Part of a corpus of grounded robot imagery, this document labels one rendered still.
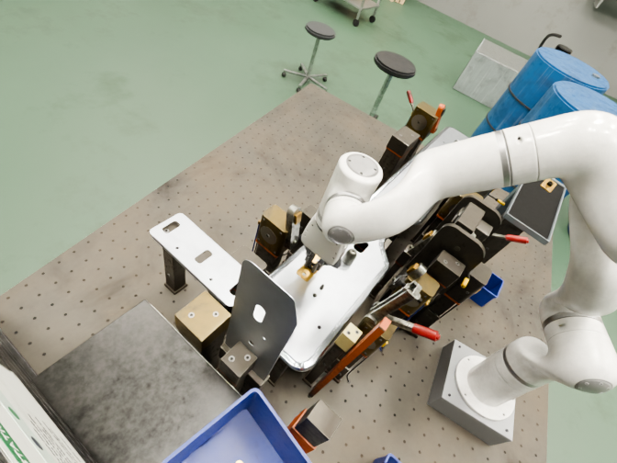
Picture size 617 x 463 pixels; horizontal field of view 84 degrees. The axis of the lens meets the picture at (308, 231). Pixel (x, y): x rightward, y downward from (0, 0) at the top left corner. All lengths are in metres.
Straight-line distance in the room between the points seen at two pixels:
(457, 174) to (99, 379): 0.70
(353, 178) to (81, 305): 0.89
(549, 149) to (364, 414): 0.86
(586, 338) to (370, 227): 0.58
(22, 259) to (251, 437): 1.73
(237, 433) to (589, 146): 0.71
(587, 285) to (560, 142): 0.33
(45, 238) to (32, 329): 1.12
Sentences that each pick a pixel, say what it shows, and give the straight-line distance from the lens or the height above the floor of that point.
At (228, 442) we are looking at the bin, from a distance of 0.72.
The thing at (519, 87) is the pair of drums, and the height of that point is 0.72.
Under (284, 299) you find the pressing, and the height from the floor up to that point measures 1.32.
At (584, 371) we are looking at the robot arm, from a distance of 0.96.
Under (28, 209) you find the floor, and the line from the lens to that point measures 2.43.
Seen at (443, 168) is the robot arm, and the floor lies 1.45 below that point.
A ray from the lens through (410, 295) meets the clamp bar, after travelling 0.72.
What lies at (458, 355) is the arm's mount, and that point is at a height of 0.78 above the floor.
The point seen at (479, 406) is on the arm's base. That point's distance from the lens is 1.25.
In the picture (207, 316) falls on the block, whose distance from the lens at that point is 0.75.
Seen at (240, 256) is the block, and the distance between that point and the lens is 0.92.
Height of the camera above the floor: 1.74
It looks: 49 degrees down
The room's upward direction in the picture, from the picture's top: 23 degrees clockwise
